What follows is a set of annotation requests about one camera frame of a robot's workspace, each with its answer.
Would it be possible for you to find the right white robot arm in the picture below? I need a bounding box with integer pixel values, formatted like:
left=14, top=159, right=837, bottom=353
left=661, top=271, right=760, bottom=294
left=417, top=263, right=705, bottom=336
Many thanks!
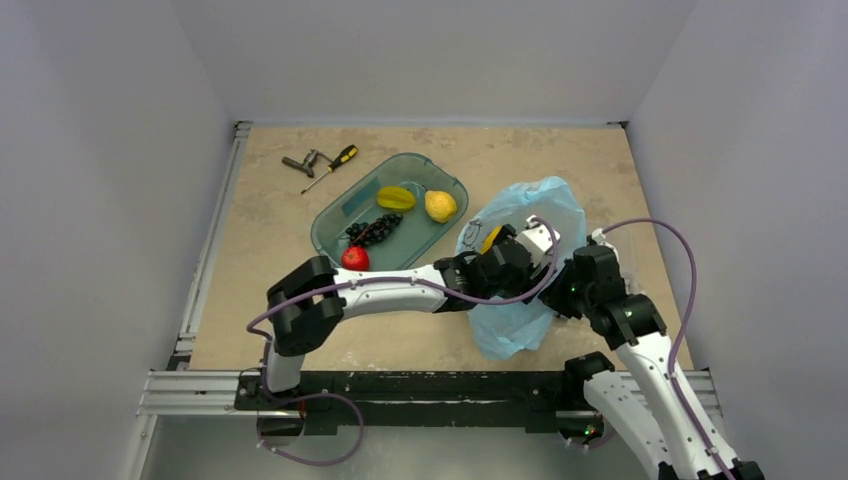
left=540, top=245, right=764, bottom=479

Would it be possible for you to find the aluminium frame rail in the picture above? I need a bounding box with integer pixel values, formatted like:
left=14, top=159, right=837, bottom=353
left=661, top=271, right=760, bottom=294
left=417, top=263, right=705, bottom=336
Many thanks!
left=136, top=121, right=253, bottom=417

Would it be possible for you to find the yellow fake mango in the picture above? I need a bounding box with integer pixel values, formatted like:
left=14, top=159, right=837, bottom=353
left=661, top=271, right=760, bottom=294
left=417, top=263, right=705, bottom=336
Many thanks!
left=479, top=225, right=503, bottom=254

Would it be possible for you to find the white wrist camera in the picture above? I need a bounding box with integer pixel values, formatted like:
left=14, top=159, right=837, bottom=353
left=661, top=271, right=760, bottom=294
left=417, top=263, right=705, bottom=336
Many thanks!
left=587, top=228, right=619, bottom=257
left=515, top=215, right=560, bottom=268

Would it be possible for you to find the grey metal tool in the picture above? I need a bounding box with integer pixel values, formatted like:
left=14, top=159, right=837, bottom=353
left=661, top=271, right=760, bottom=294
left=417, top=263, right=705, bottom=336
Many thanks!
left=281, top=149, right=330, bottom=179

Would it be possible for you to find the yellow fake starfruit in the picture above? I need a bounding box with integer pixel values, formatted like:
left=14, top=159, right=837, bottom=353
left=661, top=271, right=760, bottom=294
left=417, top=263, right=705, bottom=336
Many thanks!
left=376, top=186, right=417, bottom=212

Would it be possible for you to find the yellow black screwdriver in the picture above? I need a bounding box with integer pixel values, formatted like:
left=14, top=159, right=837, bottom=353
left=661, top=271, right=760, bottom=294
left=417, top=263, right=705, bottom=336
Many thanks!
left=300, top=144, right=359, bottom=195

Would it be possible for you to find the clear plastic screw box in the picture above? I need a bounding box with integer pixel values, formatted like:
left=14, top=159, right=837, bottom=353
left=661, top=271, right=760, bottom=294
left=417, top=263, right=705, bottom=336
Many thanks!
left=586, top=222, right=644, bottom=294

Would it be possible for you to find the teal plastic tray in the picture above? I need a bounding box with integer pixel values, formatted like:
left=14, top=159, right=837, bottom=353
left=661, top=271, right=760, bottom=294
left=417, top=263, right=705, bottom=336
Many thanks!
left=310, top=153, right=469, bottom=271

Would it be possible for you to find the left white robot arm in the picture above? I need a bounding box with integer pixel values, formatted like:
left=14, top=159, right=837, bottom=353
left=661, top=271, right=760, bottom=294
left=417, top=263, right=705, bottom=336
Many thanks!
left=262, top=224, right=559, bottom=395

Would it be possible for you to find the yellow fake lemon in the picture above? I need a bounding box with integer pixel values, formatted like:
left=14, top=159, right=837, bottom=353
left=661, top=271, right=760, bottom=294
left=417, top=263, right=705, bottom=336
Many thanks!
left=424, top=190, right=458, bottom=224

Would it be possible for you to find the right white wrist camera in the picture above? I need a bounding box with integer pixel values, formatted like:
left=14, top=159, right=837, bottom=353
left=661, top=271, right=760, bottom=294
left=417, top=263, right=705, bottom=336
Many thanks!
left=587, top=228, right=619, bottom=257

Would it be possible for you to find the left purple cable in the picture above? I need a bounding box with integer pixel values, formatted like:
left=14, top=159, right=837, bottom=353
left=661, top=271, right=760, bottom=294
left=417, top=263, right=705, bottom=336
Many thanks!
left=246, top=215, right=562, bottom=466

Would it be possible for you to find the light blue plastic bag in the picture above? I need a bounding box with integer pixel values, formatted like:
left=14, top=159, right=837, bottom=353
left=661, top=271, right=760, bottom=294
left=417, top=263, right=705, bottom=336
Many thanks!
left=456, top=176, right=586, bottom=360

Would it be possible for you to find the red fake apple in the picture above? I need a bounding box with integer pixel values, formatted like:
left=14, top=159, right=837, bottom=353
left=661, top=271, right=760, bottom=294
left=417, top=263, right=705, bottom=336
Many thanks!
left=340, top=245, right=370, bottom=271

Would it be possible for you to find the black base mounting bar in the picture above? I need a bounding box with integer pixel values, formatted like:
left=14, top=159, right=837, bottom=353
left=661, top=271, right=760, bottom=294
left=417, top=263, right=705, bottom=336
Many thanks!
left=234, top=371, right=605, bottom=441

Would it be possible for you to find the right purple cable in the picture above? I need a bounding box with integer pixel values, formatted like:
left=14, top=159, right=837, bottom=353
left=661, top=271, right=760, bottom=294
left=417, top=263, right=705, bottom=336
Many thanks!
left=566, top=218, right=737, bottom=480

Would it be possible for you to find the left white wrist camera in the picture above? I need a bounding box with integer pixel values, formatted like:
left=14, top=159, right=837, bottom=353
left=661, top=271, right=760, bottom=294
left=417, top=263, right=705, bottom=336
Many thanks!
left=515, top=215, right=560, bottom=268

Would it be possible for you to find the purple cable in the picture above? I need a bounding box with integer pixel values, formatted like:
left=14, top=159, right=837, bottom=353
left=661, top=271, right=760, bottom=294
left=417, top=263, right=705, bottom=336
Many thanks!
left=566, top=218, right=737, bottom=480
left=246, top=215, right=562, bottom=466

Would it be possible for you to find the dark fake grape bunch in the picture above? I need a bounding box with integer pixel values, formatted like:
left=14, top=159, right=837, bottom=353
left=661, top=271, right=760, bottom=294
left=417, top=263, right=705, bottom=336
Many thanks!
left=345, top=213, right=403, bottom=248

